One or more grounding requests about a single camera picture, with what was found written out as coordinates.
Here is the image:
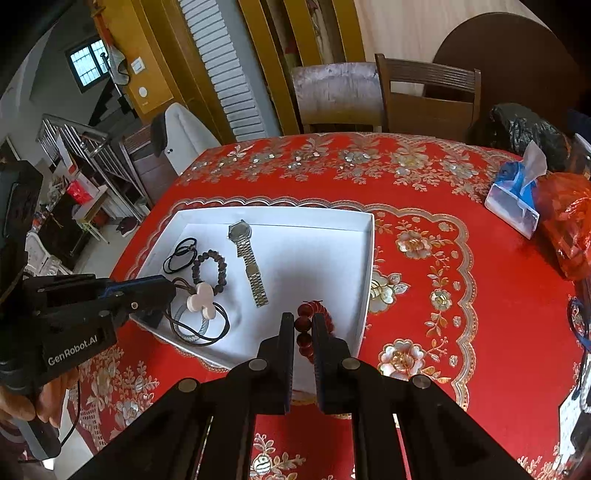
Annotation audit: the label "white grey jacket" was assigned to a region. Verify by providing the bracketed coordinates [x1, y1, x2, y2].
[150, 103, 221, 176]

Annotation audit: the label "small white side table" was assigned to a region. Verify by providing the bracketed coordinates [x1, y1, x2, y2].
[73, 185, 108, 244]

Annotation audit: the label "dark brown bead bracelet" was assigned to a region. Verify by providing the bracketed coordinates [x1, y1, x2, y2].
[190, 248, 230, 297]

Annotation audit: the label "red bead bracelet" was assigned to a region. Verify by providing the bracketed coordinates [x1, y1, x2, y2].
[293, 299, 337, 365]

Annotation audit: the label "dark round table top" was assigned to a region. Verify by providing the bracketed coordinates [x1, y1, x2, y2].
[433, 12, 590, 133]

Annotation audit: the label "metal stair railing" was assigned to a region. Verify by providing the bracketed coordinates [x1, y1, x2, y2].
[36, 114, 151, 221]

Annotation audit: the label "thin black hair ties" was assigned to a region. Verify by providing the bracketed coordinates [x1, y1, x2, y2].
[162, 236, 199, 276]

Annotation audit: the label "black plastic bag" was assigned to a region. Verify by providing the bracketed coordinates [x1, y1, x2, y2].
[485, 103, 571, 172]

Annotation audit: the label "white clover black cord necklace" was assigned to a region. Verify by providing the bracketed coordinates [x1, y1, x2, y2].
[163, 276, 233, 347]

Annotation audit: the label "white ornate chair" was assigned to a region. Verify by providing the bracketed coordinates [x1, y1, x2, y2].
[25, 231, 73, 276]

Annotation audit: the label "padded brown chair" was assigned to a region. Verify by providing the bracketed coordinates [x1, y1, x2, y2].
[290, 62, 384, 133]

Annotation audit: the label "orange plastic bag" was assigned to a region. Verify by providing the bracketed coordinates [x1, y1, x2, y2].
[534, 172, 590, 281]

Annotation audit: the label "wooden chair slatted back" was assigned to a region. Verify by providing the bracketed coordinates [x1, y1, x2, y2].
[375, 53, 482, 143]

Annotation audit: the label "blue white tissue pack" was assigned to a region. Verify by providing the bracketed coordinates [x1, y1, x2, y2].
[485, 140, 547, 239]

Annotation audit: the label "person left hand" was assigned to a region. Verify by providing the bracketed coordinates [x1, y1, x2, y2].
[0, 368, 79, 428]

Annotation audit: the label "red floral tablecloth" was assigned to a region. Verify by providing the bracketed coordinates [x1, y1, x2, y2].
[68, 133, 582, 479]

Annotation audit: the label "wooden chair with jacket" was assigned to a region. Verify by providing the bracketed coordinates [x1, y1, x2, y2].
[119, 126, 177, 208]

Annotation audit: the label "red gift bag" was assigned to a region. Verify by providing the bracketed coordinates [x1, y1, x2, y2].
[66, 180, 93, 205]

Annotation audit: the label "silver gold wristwatch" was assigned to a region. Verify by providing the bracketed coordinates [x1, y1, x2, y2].
[228, 219, 269, 308]

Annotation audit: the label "white shallow tray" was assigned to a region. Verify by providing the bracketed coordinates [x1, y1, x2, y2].
[132, 206, 375, 369]

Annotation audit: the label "white louvered door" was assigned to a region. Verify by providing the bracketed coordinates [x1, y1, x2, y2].
[179, 0, 280, 141]

